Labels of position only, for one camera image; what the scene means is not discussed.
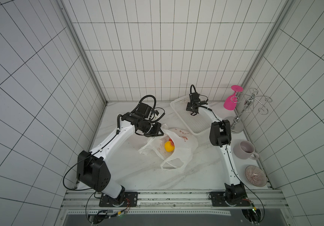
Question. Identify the white bag with red print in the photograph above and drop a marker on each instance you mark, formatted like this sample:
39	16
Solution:
175	147

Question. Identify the pink plastic wine glass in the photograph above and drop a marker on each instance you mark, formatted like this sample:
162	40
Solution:
232	100

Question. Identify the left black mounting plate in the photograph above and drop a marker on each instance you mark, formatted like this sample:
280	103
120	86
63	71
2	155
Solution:
124	200

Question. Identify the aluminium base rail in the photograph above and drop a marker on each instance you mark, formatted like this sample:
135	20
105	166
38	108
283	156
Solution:
171	201

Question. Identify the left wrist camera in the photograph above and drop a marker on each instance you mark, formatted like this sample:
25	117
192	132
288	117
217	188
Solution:
154	115

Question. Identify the pale pink mug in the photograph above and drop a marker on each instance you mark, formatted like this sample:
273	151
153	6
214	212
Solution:
245	150

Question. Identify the black mounting plate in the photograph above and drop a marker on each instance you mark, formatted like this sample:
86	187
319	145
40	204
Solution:
223	199
124	200

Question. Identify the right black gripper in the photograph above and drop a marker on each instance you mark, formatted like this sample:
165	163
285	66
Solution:
193	108

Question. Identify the silver metal glass rack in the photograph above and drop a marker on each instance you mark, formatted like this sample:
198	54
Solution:
249	102

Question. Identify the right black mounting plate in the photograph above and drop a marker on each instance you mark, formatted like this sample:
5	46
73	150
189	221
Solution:
223	199

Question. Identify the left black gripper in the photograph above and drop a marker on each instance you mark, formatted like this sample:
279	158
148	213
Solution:
157	130

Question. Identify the yellow peach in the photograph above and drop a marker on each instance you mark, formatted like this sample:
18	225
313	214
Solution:
169	147

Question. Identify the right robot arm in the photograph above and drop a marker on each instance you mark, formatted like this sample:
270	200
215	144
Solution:
220	137

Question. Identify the white perforated plastic basket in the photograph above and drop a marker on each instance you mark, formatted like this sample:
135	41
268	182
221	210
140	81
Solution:
196	124

